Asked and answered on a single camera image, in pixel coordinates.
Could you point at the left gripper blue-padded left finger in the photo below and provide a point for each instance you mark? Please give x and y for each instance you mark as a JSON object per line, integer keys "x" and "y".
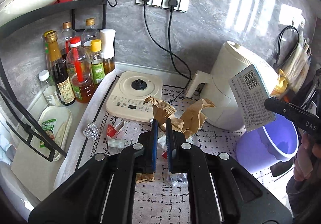
{"x": 146, "y": 163}

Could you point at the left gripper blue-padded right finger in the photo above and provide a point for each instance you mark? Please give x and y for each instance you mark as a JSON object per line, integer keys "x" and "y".
{"x": 177, "y": 160}

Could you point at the brown paper bag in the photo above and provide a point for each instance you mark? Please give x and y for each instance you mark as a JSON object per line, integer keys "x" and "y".
{"x": 189, "y": 122}

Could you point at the blue white cardboard box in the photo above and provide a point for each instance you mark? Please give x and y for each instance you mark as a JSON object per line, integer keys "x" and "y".
{"x": 250, "y": 94}

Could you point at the person's right hand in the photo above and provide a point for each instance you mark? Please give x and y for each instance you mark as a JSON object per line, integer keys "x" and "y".
{"x": 303, "y": 164}

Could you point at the crumpled white silver wrapper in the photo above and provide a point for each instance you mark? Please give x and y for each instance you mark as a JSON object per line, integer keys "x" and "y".
{"x": 175, "y": 179}

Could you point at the black white patterned tablecloth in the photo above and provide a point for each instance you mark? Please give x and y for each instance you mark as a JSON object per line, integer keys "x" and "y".
{"x": 156, "y": 201}

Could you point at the red white small packet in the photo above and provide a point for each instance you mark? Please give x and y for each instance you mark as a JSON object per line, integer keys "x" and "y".
{"x": 112, "y": 131}

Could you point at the yellow detergent bottle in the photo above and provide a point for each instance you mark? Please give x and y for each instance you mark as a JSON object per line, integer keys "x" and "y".
{"x": 281, "y": 85}

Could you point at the hanging plastic bags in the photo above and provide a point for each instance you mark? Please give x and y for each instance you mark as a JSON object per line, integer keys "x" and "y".
{"x": 297, "y": 66}

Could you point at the purple plastic bucket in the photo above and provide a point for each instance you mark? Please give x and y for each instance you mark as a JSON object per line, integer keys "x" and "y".
{"x": 264, "y": 147}

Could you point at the cream induction cooker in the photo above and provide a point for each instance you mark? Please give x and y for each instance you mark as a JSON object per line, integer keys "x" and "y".
{"x": 129, "y": 93}

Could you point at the small foil ball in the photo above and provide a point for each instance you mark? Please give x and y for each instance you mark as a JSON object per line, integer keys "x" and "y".
{"x": 91, "y": 131}

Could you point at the white lidded food container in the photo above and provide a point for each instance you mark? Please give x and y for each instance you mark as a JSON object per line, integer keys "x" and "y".
{"x": 56, "y": 121}

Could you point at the yellow-capped green label bottle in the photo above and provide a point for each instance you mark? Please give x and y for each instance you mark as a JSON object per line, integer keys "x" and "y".
{"x": 98, "y": 72}

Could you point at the cream air fryer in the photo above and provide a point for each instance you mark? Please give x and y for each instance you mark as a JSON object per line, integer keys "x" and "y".
{"x": 232, "y": 59}

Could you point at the dark soy sauce bottle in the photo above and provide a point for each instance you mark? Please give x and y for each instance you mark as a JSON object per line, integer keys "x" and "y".
{"x": 59, "y": 70}

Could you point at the red-capped oil bottle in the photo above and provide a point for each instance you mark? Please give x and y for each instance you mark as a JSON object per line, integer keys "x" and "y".
{"x": 78, "y": 68}

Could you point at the small clear white-capped bottle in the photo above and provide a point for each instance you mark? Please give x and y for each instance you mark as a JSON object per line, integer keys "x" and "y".
{"x": 49, "y": 88}

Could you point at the white-top oil dispenser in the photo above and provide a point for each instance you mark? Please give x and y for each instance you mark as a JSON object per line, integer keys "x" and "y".
{"x": 107, "y": 37}

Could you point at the clear gold-capped bottle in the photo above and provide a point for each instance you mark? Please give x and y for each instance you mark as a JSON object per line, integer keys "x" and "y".
{"x": 64, "y": 38}
{"x": 90, "y": 33}

